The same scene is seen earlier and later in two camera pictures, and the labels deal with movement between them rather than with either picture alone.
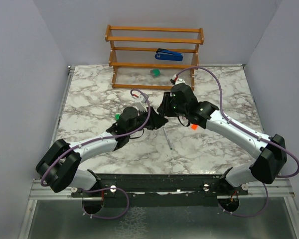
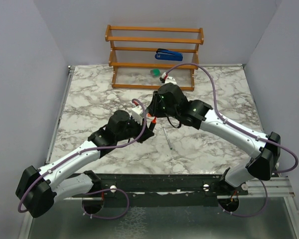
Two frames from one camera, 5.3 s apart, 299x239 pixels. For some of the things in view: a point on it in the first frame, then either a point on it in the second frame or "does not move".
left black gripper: [155, 120] to [146, 134]
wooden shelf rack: [153, 57] does not move
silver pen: [169, 141] does not move
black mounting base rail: [162, 190] does not move
